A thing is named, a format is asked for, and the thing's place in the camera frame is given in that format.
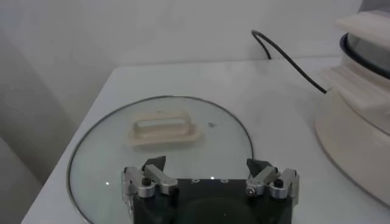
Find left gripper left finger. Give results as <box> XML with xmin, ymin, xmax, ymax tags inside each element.
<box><xmin>121</xmin><ymin>155</ymin><xmax>179</xmax><ymax>198</ymax></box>

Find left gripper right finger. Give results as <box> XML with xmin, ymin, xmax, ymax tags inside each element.
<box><xmin>245</xmin><ymin>158</ymin><xmax>301</xmax><ymax>200</ymax></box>

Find round glass pot lid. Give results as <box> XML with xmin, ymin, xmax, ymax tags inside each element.
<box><xmin>66</xmin><ymin>95</ymin><xmax>255</xmax><ymax>224</ymax></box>

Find white electric cooker base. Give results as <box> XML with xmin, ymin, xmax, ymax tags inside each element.
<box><xmin>313</xmin><ymin>65</ymin><xmax>390</xmax><ymax>211</ymax></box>

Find black cooker power cord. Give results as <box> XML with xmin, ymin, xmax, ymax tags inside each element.
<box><xmin>251</xmin><ymin>29</ymin><xmax>328</xmax><ymax>94</ymax></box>

